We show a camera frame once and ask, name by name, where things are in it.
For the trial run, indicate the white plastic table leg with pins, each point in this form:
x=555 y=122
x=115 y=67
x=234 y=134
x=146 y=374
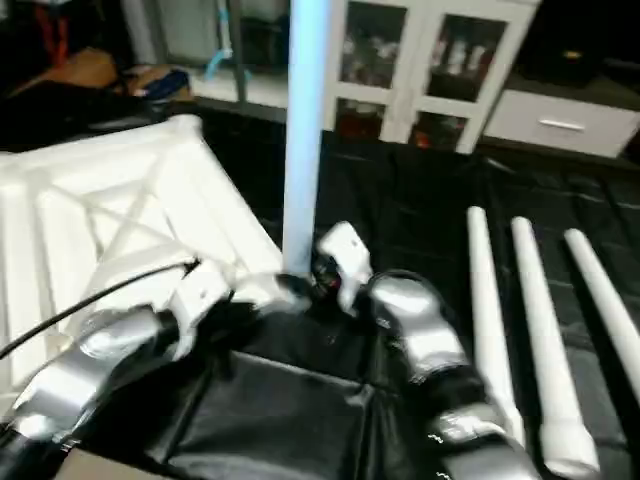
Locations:
x=490 y=310
x=545 y=340
x=303 y=130
x=605 y=290

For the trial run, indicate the white plastic table top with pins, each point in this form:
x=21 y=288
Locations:
x=100 y=210

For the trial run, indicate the brown cardboard box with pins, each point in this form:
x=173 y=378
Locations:
x=140 y=80

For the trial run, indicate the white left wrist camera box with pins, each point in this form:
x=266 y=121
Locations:
x=200 y=295

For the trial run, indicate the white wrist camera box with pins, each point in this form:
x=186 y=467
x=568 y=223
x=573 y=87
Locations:
x=345 y=255
x=200 y=295

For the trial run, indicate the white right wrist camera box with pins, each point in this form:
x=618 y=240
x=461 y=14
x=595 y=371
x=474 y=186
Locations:
x=345 y=255

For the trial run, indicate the light blue hooked pole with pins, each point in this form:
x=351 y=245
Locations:
x=222 y=60

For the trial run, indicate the white drawer unit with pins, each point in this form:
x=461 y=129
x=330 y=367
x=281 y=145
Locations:
x=565 y=122

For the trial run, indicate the black work mat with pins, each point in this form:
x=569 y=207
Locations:
x=420 y=190

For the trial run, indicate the white glass-door cabinet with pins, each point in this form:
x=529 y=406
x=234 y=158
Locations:
x=420 y=70

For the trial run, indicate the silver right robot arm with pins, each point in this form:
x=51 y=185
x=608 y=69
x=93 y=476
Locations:
x=430 y=350

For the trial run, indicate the blue plastic bag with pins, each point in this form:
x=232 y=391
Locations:
x=168 y=85

